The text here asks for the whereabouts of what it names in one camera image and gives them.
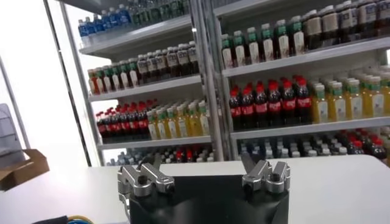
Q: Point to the grey metal bottle shelf unit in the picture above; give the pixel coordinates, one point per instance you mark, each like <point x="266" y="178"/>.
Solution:
<point x="137" y="39"/>
<point x="304" y="62"/>

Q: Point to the brown cardboard box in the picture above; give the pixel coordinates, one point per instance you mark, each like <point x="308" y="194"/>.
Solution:
<point x="21" y="170"/>

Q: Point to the grey ribbed panel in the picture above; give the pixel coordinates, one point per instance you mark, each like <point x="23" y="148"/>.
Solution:
<point x="10" y="137"/>

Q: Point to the beige label dark drink bottle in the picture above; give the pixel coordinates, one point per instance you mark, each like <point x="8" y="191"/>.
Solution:
<point x="313" y="30"/>
<point x="330" y="25"/>

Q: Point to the yellow juice bottle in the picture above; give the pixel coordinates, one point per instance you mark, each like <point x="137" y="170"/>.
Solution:
<point x="171" y="123"/>
<point x="161" y="124"/>
<point x="354" y="100"/>
<point x="373" y="98"/>
<point x="152" y="126"/>
<point x="320" y="105"/>
<point x="193" y="120"/>
<point x="204" y="118"/>
<point x="336" y="103"/>
<point x="182" y="121"/>

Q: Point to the blue water bottle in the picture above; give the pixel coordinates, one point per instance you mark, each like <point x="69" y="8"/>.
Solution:
<point x="106" y="20"/>
<point x="83" y="29"/>
<point x="98" y="23"/>
<point x="114" y="17"/>
<point x="124" y="14"/>
<point x="90" y="26"/>

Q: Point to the green cap dark tea bottle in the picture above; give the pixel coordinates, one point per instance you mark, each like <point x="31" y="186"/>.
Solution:
<point x="99" y="80"/>
<point x="267" y="42"/>
<point x="239" y="48"/>
<point x="252" y="45"/>
<point x="115" y="77"/>
<point x="124" y="75"/>
<point x="227" y="51"/>
<point x="107" y="78"/>
<point x="282" y="39"/>
<point x="297" y="36"/>
<point x="133" y="73"/>

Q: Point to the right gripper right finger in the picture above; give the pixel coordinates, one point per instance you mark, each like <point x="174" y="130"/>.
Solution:
<point x="268" y="178"/>

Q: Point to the black window post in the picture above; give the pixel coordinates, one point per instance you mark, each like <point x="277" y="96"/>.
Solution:
<point x="67" y="82"/>

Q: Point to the orange label tea bottle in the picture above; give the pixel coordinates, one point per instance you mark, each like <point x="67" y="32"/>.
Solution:
<point x="91" y="82"/>

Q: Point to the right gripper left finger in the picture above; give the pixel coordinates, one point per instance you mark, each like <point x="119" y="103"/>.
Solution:
<point x="143" y="181"/>

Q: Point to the red cap cola bottle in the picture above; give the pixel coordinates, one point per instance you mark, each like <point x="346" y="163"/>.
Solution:
<point x="288" y="103"/>
<point x="126" y="123"/>
<point x="117" y="124"/>
<point x="247" y="108"/>
<point x="135" y="121"/>
<point x="101" y="128"/>
<point x="143" y="120"/>
<point x="261" y="106"/>
<point x="235" y="109"/>
<point x="108" y="126"/>
<point x="303" y="101"/>
<point x="274" y="105"/>

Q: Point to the white label dark drink bottle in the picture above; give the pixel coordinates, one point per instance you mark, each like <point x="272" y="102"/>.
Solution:
<point x="152" y="67"/>
<point x="348" y="22"/>
<point x="383" y="16"/>
<point x="193" y="58"/>
<point x="366" y="19"/>
<point x="183" y="60"/>
<point x="161" y="64"/>
<point x="142" y="69"/>
<point x="172" y="62"/>

